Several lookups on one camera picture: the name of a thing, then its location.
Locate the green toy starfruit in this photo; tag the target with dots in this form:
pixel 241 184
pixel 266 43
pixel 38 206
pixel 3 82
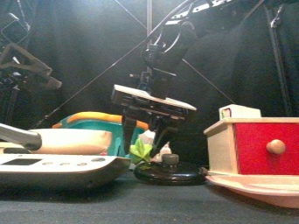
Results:
pixel 141 151

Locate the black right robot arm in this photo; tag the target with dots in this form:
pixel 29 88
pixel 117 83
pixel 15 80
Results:
pixel 183 32

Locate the white toy figure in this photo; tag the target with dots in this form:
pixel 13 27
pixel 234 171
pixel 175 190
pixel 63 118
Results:
pixel 166 150

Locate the teal basket with orange rim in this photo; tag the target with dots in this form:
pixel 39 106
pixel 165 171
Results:
pixel 101 121

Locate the black lid with knob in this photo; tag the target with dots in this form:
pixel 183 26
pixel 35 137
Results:
pixel 171 173

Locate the small cream block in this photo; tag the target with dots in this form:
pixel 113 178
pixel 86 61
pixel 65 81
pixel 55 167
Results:
pixel 241 112

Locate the wooden box with red drawer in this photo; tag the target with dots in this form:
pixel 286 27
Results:
pixel 253 145

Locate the metal frame pole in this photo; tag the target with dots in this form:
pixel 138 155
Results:
pixel 150 29
pixel 280 58

